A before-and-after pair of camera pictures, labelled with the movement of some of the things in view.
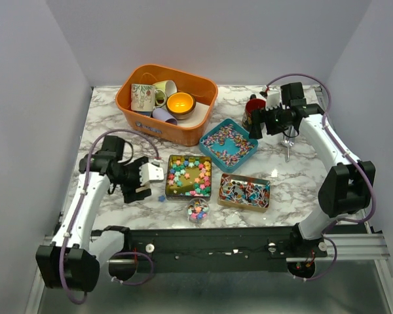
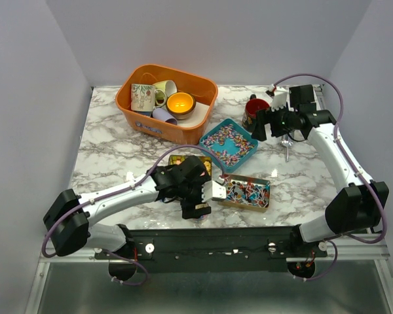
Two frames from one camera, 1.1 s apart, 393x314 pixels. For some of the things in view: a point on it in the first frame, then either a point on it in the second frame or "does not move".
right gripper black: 261,116 does not move
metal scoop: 289,140 does not move
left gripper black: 130,193 → 188,210
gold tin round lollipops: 244,193 does not move
